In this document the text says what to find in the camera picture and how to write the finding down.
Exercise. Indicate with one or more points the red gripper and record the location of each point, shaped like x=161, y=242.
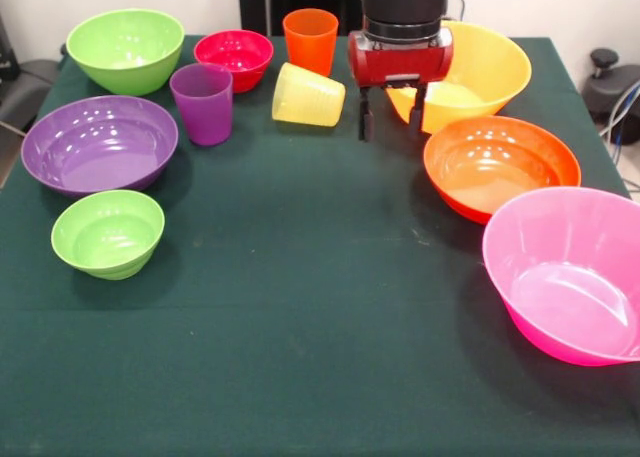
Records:
x=400, y=62

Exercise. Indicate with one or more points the yellow cup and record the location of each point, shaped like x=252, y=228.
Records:
x=310, y=99

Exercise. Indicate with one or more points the yellow bowl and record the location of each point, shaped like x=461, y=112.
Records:
x=490, y=72

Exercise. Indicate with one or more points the pink bowl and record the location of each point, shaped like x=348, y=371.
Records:
x=560, y=257

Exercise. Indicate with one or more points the orange cup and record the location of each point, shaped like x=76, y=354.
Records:
x=310, y=47

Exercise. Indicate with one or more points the orange bowl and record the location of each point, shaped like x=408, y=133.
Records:
x=500, y=162

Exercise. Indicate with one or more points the red bowl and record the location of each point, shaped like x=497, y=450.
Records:
x=240, y=52

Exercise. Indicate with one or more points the dark green tablecloth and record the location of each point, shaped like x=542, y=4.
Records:
x=300, y=277

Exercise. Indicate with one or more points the purple cup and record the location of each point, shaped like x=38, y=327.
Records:
x=205, y=117

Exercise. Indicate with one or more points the black round equipment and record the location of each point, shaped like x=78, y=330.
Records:
x=607, y=87

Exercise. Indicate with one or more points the large green bowl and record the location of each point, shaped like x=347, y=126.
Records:
x=125, y=72

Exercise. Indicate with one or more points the purple bowl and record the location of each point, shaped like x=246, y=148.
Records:
x=100, y=152

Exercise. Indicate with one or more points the small green bowl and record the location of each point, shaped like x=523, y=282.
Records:
x=107, y=237

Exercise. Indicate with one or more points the dark grey chair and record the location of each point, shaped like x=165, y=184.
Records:
x=30, y=87

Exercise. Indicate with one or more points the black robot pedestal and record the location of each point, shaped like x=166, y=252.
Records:
x=255, y=2

